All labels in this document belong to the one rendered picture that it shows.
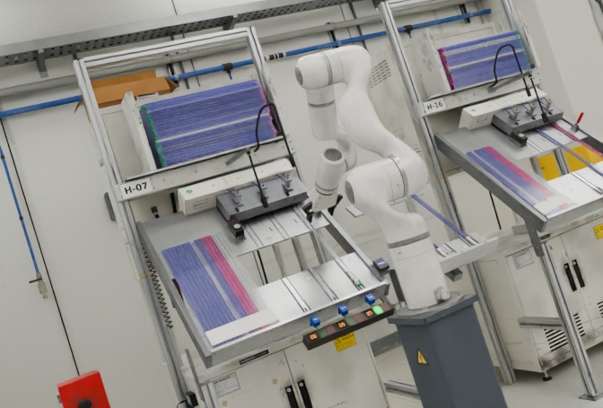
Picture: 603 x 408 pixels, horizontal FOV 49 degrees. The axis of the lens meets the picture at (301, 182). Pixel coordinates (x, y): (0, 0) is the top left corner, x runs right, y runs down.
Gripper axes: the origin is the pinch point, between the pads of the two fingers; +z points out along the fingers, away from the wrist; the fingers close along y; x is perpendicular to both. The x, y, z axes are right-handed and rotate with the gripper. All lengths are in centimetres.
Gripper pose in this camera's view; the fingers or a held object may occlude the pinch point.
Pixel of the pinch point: (319, 214)
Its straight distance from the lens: 247.4
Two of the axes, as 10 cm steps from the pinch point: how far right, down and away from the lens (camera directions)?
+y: -8.7, 2.7, -4.0
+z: -1.2, 6.9, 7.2
